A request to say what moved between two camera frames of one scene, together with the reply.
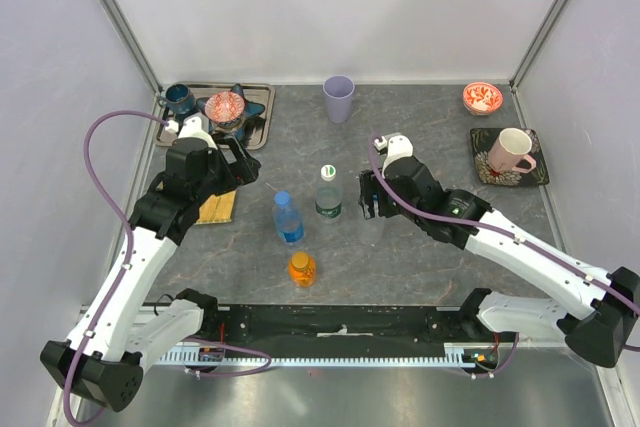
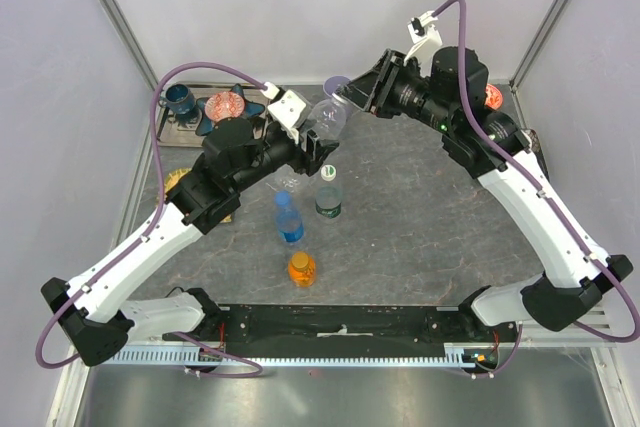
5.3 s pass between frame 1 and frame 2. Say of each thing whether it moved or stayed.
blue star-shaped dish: stayed
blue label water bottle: stayed
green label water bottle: stayed
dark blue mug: stayed
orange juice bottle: stayed
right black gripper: moved
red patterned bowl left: stayed
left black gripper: moved
